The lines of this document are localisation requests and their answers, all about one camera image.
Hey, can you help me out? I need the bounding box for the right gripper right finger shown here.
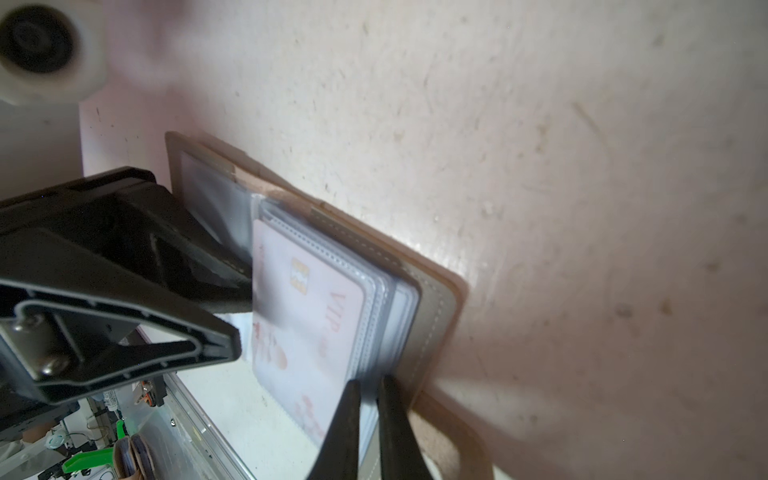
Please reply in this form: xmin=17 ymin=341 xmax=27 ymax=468
xmin=377 ymin=375 xmax=433 ymax=480

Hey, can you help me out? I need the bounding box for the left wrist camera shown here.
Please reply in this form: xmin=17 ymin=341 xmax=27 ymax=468
xmin=1 ymin=0 xmax=108 ymax=105

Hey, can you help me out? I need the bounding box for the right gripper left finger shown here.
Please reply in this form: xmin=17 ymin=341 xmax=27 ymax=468
xmin=307 ymin=380 xmax=361 ymax=480

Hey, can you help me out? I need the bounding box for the grey card holder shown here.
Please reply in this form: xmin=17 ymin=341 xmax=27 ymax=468
xmin=165 ymin=132 xmax=494 ymax=479

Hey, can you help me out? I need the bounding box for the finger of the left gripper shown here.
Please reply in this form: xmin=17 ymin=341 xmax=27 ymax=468
xmin=1 ymin=167 xmax=252 ymax=313
xmin=0 ymin=227 xmax=243 ymax=404

